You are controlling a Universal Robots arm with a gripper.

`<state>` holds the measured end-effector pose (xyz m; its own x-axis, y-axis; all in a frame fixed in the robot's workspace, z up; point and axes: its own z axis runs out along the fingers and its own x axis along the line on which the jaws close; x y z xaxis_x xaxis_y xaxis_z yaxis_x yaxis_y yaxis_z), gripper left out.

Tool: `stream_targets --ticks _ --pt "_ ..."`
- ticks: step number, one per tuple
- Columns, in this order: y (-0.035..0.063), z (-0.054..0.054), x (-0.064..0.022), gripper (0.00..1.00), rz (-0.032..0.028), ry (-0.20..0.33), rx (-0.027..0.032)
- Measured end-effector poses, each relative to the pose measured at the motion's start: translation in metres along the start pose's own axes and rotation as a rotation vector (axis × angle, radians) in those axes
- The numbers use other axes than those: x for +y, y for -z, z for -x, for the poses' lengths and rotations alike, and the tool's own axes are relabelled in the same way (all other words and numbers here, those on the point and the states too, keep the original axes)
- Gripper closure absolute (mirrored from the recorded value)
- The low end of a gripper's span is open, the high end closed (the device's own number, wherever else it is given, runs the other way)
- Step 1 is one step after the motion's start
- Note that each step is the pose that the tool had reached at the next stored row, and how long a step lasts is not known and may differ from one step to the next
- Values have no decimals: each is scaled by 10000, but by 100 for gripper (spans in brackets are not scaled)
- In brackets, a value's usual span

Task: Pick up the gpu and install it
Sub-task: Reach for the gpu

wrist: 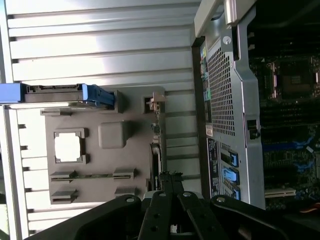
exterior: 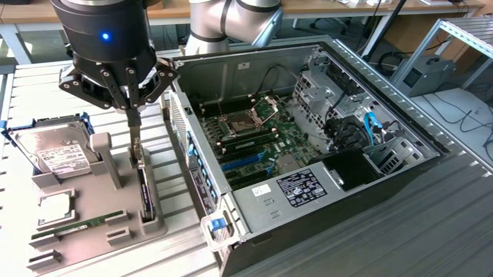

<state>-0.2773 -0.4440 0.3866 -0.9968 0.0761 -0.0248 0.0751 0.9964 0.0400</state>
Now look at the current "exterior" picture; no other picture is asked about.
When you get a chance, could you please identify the grey parts rack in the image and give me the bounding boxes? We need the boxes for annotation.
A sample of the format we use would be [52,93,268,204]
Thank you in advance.
[26,132,169,272]

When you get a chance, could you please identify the silver CPU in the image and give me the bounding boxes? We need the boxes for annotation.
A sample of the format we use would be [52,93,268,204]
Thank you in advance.
[38,194,75,226]

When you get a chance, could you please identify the black wire bundle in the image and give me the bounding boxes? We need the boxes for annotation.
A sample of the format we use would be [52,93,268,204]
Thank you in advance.
[324,114,368,152]

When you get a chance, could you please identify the black star chair base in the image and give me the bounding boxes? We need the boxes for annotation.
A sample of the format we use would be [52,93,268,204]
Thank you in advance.
[308,17,354,35]

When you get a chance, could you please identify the blue card retention clips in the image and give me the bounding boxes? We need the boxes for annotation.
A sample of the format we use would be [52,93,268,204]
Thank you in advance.
[186,131,221,210]

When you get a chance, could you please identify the grey machine box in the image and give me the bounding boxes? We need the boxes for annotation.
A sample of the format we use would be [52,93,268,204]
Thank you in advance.
[400,54,457,98]

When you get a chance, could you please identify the grey power supply unit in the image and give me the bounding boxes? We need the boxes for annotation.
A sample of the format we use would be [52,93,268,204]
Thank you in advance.
[230,160,346,242]

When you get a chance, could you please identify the blue disk caddy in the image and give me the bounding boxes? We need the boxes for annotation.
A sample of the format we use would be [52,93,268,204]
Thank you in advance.
[0,111,97,177]

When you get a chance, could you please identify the black RAM stick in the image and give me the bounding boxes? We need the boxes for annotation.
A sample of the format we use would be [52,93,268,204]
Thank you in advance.
[219,129,280,152]

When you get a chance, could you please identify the CPU socket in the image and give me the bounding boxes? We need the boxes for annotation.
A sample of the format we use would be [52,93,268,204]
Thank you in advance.
[225,115,253,136]

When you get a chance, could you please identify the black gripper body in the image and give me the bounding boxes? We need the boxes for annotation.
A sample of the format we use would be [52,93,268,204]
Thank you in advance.
[50,0,158,96]

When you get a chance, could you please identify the black slanted pole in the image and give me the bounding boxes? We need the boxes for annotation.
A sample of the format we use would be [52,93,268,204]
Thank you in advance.
[360,0,408,60]

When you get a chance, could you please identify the wooden desk white frame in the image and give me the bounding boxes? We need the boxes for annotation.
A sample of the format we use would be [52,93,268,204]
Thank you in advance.
[0,0,193,66]
[284,0,487,55]

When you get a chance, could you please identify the aluminium frame table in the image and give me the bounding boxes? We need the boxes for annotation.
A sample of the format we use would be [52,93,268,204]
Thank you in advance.
[389,16,493,98]

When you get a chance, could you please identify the perforated metal drive cage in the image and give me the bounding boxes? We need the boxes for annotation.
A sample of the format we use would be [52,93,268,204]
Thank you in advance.
[292,70,374,148]

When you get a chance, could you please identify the black air duct box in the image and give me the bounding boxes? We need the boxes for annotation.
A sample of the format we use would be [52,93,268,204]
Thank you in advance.
[309,148,386,193]

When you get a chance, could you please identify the silver hard disk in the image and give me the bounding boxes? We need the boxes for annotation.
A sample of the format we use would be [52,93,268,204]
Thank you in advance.
[7,115,94,178]

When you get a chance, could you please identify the graphics card with metal bracket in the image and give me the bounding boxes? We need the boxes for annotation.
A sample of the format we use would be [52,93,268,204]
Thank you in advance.
[129,123,158,225]

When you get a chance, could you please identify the metal disk bay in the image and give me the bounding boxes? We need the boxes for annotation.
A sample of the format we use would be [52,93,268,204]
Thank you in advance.
[364,136,444,177]

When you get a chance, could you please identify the black expansion slot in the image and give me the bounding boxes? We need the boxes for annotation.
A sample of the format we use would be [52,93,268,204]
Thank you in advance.
[219,148,254,162]
[230,176,273,189]
[225,169,270,180]

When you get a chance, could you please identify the metal socket cover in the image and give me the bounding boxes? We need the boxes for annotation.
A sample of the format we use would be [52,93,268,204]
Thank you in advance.
[250,96,281,125]

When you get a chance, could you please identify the open black PC case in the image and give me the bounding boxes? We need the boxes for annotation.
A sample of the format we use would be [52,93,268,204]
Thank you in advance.
[154,34,452,277]

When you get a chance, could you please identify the green motherboard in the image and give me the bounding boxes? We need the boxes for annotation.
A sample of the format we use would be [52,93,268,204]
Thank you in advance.
[198,95,329,192]

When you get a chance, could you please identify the blue expansion slot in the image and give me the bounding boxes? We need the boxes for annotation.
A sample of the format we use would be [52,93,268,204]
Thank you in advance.
[221,155,264,171]

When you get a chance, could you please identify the green RAM stick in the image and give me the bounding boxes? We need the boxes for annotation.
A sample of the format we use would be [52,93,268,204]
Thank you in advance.
[30,210,127,240]

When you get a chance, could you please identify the silver chipset heat sink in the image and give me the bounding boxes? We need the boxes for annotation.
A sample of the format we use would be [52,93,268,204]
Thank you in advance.
[276,154,305,174]

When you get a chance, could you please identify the blue disk wire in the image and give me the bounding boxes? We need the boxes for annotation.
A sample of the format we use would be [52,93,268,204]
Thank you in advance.
[364,111,385,148]

